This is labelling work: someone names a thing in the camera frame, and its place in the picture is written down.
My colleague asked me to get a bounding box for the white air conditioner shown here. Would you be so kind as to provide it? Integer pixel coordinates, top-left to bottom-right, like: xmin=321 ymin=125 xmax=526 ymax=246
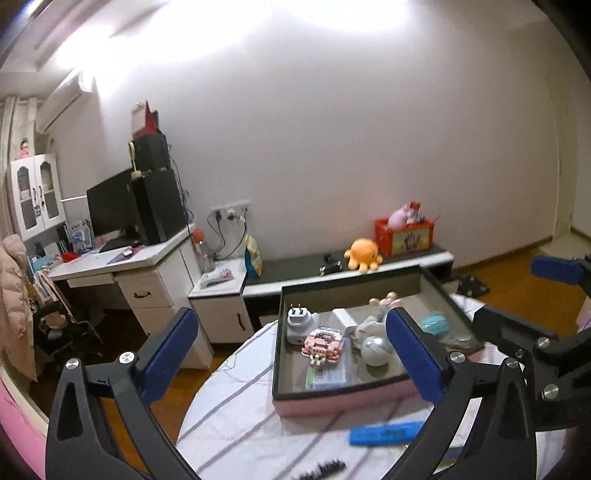
xmin=36 ymin=69 xmax=100 ymax=134

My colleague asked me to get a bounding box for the red desk calendar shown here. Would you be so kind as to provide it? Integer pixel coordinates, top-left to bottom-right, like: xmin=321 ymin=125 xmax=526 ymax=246
xmin=130 ymin=100 xmax=160 ymax=138

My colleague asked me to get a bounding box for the pink storage box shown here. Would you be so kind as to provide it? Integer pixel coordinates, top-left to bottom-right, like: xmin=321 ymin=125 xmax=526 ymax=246
xmin=272 ymin=264 xmax=483 ymax=418

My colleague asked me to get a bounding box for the pink down coat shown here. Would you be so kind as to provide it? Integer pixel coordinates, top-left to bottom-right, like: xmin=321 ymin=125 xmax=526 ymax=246
xmin=0 ymin=234 xmax=40 ymax=381

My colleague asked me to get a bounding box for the black computer tower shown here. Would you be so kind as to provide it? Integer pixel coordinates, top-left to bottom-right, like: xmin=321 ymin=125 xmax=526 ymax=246
xmin=131 ymin=167 xmax=188 ymax=245

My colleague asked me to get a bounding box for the orange octopus plush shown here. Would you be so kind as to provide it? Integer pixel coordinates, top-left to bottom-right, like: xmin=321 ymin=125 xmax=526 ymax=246
xmin=344 ymin=237 xmax=384 ymax=273

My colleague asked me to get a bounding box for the white wall power outlet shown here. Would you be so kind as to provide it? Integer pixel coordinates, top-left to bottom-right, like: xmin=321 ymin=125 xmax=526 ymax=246
xmin=211 ymin=199 xmax=251 ymax=220

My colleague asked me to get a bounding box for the pink blanket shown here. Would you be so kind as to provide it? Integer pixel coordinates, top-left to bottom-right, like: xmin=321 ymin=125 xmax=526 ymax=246
xmin=0 ymin=369 xmax=47 ymax=480

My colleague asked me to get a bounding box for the white desk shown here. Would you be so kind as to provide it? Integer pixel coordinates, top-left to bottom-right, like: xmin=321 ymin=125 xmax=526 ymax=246
xmin=48 ymin=226 xmax=215 ymax=370

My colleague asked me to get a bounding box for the white glass-door cabinet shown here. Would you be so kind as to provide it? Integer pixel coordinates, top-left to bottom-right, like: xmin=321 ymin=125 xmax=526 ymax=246
xmin=6 ymin=154 xmax=65 ymax=241

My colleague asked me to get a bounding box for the black comb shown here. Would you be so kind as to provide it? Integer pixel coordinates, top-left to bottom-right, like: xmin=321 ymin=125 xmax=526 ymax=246
xmin=291 ymin=458 xmax=347 ymax=478

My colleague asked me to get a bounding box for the silver round ball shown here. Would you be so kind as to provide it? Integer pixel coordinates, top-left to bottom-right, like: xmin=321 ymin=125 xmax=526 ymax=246
xmin=362 ymin=336 xmax=395 ymax=367

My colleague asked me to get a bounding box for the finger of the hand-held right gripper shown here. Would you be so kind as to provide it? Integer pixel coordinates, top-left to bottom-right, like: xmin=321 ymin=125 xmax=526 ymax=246
xmin=530 ymin=253 xmax=591 ymax=305
xmin=472 ymin=305 xmax=591 ymax=403

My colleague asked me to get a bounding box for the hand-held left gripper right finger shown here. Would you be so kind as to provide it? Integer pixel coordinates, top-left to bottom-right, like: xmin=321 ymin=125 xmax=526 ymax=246
xmin=385 ymin=307 xmax=539 ymax=480

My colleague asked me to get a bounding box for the teal plastic case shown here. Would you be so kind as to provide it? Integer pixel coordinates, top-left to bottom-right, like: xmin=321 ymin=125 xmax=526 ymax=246
xmin=422 ymin=311 xmax=451 ymax=335

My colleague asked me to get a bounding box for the black computer monitor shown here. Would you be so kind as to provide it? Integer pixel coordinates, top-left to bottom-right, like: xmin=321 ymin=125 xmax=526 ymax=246
xmin=86 ymin=168 xmax=139 ymax=238

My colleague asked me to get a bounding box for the green striped packet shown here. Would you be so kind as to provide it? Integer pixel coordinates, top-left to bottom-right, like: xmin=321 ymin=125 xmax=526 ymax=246
xmin=307 ymin=367 xmax=349 ymax=388

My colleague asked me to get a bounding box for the striped hanging cloth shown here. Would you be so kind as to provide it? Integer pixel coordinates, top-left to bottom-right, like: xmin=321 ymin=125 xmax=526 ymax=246
xmin=28 ymin=268 xmax=75 ymax=324

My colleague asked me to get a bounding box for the black floor scale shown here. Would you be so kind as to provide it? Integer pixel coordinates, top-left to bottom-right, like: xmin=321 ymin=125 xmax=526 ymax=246
xmin=455 ymin=275 xmax=490 ymax=298

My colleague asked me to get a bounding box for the blue comb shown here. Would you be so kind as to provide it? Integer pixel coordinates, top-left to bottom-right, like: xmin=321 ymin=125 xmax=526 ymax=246
xmin=348 ymin=421 xmax=426 ymax=446

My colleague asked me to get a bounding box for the clear bottle red cap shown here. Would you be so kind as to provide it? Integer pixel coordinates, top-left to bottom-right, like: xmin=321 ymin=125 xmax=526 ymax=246
xmin=194 ymin=228 xmax=215 ymax=273

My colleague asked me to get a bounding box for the small beige pink figurine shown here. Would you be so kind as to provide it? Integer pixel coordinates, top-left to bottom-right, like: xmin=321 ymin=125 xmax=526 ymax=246
xmin=369 ymin=292 xmax=402 ymax=319

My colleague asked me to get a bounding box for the black keyboard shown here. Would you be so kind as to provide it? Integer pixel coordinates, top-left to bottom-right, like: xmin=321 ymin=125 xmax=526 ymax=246
xmin=99 ymin=237 xmax=144 ymax=253

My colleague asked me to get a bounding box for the pink plush toy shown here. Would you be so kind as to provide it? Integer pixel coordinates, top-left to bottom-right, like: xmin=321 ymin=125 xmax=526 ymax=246
xmin=387 ymin=205 xmax=414 ymax=229

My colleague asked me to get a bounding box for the pink brick toy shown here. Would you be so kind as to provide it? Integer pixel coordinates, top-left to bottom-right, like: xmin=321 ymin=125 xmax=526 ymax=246
xmin=301 ymin=327 xmax=345 ymax=367

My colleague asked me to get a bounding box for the small white bedside cabinet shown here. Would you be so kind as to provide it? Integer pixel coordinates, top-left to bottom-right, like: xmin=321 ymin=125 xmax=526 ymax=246
xmin=188 ymin=258 xmax=254 ymax=344

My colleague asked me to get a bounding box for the white door frame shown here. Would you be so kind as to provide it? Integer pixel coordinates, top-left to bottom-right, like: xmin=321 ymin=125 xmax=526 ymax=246
xmin=547 ymin=69 xmax=583 ymax=241

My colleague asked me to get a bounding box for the yellow snack bag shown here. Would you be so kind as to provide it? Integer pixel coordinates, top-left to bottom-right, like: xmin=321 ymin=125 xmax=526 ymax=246
xmin=244 ymin=234 xmax=264 ymax=278

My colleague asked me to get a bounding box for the red storage crate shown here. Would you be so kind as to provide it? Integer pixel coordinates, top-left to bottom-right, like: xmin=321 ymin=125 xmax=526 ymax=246
xmin=374 ymin=217 xmax=437 ymax=257

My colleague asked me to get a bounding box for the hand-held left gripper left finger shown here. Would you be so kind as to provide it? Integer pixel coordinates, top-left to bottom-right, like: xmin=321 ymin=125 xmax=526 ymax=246
xmin=45 ymin=307 xmax=200 ymax=480

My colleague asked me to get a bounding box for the purple mouse pad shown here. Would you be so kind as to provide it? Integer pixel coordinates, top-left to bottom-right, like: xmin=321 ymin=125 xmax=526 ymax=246
xmin=106 ymin=244 xmax=155 ymax=266

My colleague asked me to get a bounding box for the black speaker box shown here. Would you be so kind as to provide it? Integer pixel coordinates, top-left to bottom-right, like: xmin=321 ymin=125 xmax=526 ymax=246
xmin=130 ymin=133 xmax=171 ymax=171

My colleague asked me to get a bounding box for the black office chair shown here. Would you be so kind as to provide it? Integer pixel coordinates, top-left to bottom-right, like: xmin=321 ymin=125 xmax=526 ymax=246
xmin=32 ymin=305 xmax=105 ymax=365

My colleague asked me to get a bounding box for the black power cable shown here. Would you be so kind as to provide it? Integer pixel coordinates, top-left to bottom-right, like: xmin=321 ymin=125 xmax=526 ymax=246
xmin=208 ymin=212 xmax=247 ymax=261

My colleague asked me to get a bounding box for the white charger plug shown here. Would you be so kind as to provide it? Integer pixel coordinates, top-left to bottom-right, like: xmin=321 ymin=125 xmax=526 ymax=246
xmin=286 ymin=302 xmax=320 ymax=346

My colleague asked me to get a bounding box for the low dark-topped cabinet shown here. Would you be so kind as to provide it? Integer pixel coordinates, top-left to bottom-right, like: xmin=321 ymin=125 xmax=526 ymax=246
xmin=242 ymin=249 xmax=455 ymax=319

